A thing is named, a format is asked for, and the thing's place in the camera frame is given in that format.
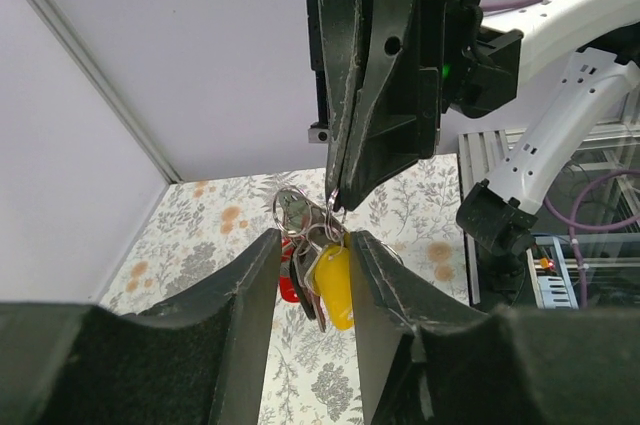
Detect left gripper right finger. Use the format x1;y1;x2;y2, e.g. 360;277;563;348
350;231;639;424

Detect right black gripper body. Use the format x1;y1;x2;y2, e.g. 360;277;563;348
305;0;501;146

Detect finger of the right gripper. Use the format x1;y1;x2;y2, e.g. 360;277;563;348
338;0;426;211
318;0;364;208

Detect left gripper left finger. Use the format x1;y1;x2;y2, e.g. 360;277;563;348
1;229;281;424

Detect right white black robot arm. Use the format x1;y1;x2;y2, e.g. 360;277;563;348
307;0;639;257

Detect floral table mat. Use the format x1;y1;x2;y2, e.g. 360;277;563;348
97;152;474;425

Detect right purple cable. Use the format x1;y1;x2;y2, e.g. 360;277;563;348
479;0;640;306

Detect blue slotted cable duct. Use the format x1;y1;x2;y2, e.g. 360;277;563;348
527;234;580;310

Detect aluminium frame profiles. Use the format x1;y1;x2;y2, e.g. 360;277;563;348
26;0;184;184

